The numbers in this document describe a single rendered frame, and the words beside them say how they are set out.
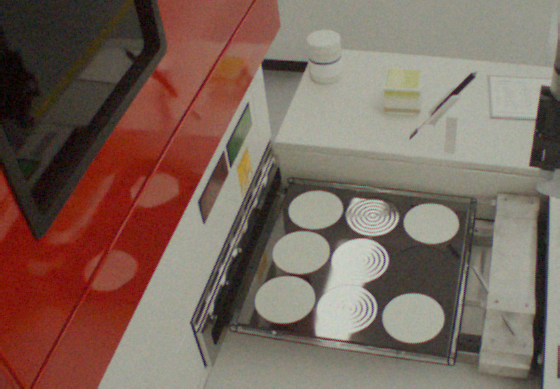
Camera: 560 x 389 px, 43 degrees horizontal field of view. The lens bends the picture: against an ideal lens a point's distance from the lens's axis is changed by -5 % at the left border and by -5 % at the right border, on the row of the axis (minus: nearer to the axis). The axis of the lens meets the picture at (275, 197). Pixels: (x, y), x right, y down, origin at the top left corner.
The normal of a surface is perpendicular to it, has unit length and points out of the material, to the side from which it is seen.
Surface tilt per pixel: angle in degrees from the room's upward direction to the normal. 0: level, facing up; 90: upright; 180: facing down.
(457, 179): 90
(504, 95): 0
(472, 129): 0
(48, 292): 90
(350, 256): 0
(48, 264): 90
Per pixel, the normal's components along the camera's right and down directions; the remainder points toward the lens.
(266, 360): -0.11, -0.72
